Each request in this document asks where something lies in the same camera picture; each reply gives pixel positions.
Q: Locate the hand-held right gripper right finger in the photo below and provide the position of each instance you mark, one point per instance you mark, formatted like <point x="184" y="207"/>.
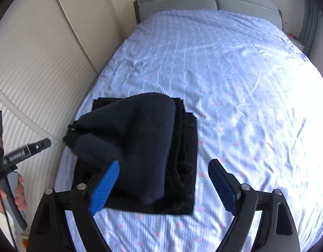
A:
<point x="224" y="186"/>

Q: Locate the dark navy pants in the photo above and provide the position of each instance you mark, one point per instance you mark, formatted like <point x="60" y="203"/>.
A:
<point x="140" y="136"/>

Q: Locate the grey-green curtain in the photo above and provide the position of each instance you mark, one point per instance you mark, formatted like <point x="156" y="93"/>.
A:
<point x="309" y="26"/>

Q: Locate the white nightstand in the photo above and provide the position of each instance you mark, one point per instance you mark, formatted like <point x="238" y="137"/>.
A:
<point x="295" y="41"/>

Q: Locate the person's left hand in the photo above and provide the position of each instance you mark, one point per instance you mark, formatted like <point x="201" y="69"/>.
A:
<point x="20" y="197"/>

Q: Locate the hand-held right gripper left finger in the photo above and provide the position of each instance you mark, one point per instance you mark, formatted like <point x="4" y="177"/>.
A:
<point x="103" y="189"/>

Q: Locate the grey padded headboard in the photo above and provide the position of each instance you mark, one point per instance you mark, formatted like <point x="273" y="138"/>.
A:
<point x="177" y="0"/>

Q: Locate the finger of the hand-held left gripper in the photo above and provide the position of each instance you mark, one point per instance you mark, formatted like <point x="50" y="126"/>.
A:
<point x="41" y="145"/>

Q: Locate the black folded clothes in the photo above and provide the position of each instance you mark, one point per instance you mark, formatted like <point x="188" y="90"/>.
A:
<point x="185" y="183"/>

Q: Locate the bed with blue striped sheet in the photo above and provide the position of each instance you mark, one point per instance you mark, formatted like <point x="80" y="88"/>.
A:
<point x="242" y="97"/>

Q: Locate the cream wardrobe doors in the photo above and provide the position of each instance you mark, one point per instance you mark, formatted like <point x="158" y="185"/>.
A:
<point x="33" y="71"/>

